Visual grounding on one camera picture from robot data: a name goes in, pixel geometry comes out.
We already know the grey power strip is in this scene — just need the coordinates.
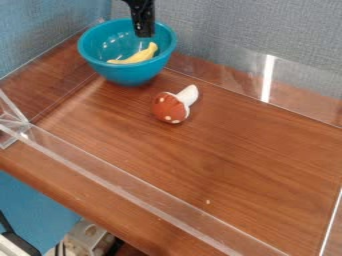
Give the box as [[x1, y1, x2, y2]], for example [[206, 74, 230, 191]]
[[53, 219, 116, 256]]

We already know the clear acrylic tray wall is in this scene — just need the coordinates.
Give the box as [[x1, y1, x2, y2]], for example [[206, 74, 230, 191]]
[[0, 39, 342, 256]]

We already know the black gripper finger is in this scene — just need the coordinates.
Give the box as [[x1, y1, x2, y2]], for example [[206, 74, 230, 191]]
[[122, 0, 155, 38]]

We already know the yellow toy banana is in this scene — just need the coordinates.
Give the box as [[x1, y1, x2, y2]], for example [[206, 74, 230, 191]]
[[108, 42, 158, 64]]

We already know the red white toy mushroom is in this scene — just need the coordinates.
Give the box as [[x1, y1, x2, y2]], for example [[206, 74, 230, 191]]
[[152, 84, 199, 124]]

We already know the blue plastic bowl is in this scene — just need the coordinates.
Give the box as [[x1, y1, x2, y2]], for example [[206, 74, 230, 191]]
[[77, 18, 178, 87]]

